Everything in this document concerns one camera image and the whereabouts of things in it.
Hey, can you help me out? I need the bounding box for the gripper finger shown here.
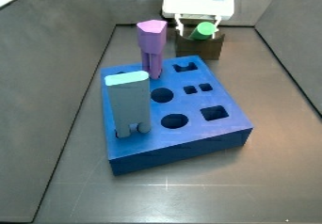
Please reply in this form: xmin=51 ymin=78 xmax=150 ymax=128
xmin=214 ymin=15 xmax=224 ymax=33
xmin=176 ymin=13 xmax=184 ymax=36

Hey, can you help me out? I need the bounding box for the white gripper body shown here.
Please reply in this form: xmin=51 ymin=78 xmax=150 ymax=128
xmin=162 ymin=0 xmax=234 ymax=20

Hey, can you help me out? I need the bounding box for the green oval cylinder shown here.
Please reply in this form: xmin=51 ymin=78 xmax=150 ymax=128
xmin=189 ymin=22 xmax=217 ymax=40

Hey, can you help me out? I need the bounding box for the purple pentagon peg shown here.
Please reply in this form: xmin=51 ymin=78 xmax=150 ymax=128
xmin=138 ymin=20 xmax=168 ymax=79

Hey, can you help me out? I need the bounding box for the blue shape-sorter block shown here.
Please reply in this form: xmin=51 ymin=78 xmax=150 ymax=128
xmin=101 ymin=56 xmax=253 ymax=175

